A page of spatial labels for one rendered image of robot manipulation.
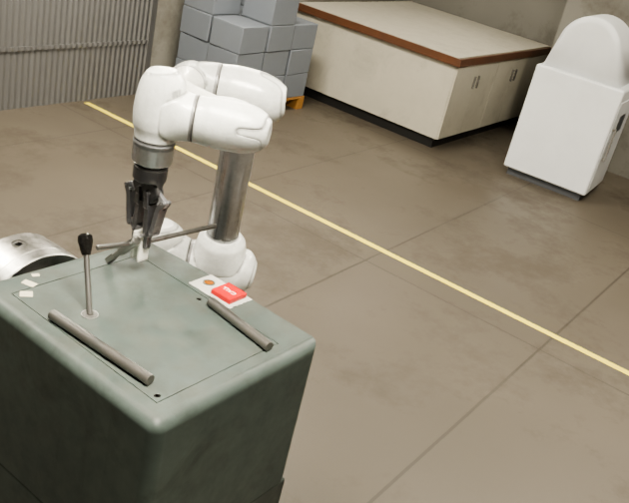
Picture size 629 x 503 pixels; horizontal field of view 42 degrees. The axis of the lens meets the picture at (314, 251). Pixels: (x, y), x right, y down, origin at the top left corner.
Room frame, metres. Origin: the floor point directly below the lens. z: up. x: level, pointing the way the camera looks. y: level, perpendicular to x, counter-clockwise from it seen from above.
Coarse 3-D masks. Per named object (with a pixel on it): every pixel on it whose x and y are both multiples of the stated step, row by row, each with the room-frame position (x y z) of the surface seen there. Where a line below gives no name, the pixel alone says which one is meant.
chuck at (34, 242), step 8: (0, 240) 1.69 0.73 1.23; (8, 240) 1.70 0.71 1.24; (16, 240) 1.70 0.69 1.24; (24, 240) 1.71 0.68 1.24; (32, 240) 1.72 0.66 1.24; (40, 240) 1.74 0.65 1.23; (48, 240) 1.77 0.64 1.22; (0, 248) 1.66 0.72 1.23; (8, 248) 1.67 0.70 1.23; (16, 248) 1.67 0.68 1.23; (24, 248) 1.67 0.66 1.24; (32, 248) 1.68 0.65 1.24; (40, 248) 1.69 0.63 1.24; (48, 248) 1.71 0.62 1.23; (56, 248) 1.73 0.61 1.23; (0, 256) 1.64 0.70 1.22; (8, 256) 1.64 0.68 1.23; (16, 256) 1.64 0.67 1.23; (0, 264) 1.61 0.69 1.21
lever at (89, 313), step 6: (84, 258) 1.48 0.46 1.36; (84, 264) 1.48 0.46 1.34; (84, 270) 1.47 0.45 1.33; (90, 276) 1.47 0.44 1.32; (90, 282) 1.46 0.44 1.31; (90, 288) 1.46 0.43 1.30; (90, 294) 1.45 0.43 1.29; (90, 300) 1.44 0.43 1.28; (90, 306) 1.44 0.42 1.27; (84, 312) 1.43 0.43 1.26; (90, 312) 1.43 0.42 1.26; (96, 312) 1.44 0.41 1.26; (90, 318) 1.42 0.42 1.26
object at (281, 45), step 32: (192, 0) 7.05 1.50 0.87; (224, 0) 7.03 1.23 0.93; (256, 0) 7.16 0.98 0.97; (288, 0) 7.20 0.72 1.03; (192, 32) 7.02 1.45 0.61; (224, 32) 6.84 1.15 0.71; (256, 32) 6.90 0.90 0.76; (288, 32) 7.28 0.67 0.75; (256, 64) 6.97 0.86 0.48; (288, 64) 7.37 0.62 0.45; (288, 96) 7.45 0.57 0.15
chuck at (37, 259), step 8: (24, 256) 1.64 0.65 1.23; (32, 256) 1.64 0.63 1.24; (40, 256) 1.65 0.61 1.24; (48, 256) 1.67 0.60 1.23; (56, 256) 1.69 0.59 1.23; (64, 256) 1.70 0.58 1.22; (72, 256) 1.73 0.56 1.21; (8, 264) 1.61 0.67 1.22; (16, 264) 1.61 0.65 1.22; (24, 264) 1.61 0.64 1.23; (32, 264) 1.63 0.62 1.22; (40, 264) 1.65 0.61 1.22; (48, 264) 1.67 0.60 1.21; (0, 272) 1.59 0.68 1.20; (8, 272) 1.59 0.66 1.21; (16, 272) 1.60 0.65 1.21; (24, 272) 1.61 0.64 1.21
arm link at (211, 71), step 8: (184, 64) 2.15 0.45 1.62; (192, 64) 2.17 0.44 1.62; (200, 64) 2.18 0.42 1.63; (208, 64) 2.20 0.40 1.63; (216, 64) 2.21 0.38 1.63; (200, 72) 2.14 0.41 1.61; (208, 72) 2.17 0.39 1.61; (216, 72) 2.18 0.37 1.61; (208, 80) 2.16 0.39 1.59; (216, 80) 2.17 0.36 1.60; (208, 88) 2.16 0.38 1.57; (216, 88) 2.16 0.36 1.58
